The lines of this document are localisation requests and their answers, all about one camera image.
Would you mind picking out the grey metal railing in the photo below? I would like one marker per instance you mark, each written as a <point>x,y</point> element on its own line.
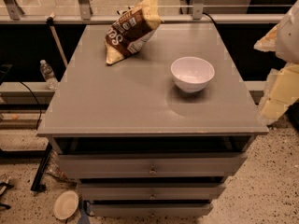
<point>80,11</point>

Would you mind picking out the brown chip bag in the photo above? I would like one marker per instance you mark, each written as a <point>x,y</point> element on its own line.
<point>132,30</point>

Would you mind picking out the black metal stand leg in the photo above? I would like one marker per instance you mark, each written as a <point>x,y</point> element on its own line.
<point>37,186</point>

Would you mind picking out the grey drawer cabinet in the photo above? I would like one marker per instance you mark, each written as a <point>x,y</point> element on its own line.
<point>134,107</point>

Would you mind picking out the wooden stick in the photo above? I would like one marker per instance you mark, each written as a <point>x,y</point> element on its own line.
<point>50,23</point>

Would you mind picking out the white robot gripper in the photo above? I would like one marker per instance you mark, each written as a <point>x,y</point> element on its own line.
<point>289,36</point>

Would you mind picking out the middle grey drawer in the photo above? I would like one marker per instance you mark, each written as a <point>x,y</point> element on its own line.
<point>151,191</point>

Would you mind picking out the white bowl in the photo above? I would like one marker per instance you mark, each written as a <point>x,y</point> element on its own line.
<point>192,74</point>

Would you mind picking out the grey drawer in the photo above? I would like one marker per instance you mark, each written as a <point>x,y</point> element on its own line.
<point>151,191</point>
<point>147,166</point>
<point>152,210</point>

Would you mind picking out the bottom grey drawer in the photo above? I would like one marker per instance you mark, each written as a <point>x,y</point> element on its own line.
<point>152,210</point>

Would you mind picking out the clear plastic water bottle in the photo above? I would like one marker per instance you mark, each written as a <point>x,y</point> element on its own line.
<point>49,76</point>

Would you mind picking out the top grey drawer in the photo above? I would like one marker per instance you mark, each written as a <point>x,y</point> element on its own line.
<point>147,166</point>

